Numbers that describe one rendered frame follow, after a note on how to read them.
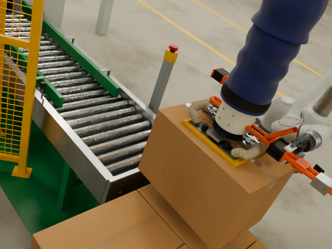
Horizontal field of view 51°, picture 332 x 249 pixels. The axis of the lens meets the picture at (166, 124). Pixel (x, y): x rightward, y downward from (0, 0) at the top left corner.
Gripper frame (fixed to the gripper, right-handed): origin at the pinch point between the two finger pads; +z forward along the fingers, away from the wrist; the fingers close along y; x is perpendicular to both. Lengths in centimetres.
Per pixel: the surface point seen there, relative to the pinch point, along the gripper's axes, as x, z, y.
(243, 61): 31.8, 9.2, -27.5
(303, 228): -13, -127, 118
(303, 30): 18, 4, -47
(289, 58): 17.9, 2.3, -35.9
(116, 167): 72, 21, 63
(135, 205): 44, 28, 63
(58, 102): 133, 25, 57
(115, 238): 32, 49, 63
